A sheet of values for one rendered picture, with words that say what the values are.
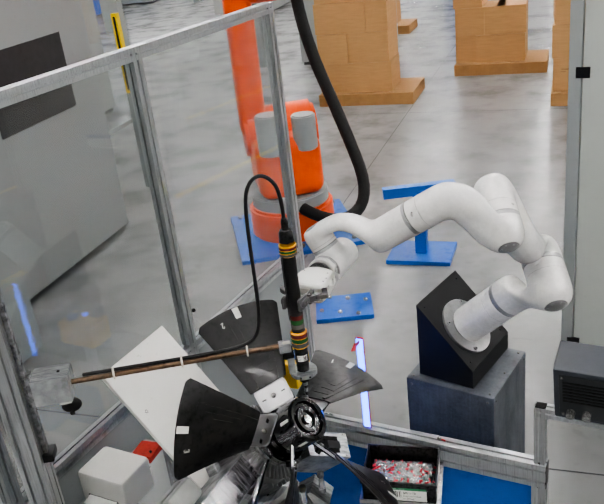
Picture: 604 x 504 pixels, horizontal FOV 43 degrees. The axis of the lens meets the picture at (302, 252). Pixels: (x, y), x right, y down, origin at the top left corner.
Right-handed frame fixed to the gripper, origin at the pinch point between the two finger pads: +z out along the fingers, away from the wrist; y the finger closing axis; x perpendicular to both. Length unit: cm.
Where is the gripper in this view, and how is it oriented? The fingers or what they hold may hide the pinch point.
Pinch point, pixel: (294, 301)
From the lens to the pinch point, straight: 192.9
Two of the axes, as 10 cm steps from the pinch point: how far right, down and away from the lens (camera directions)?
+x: -1.1, -9.1, -4.1
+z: -4.5, 4.1, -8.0
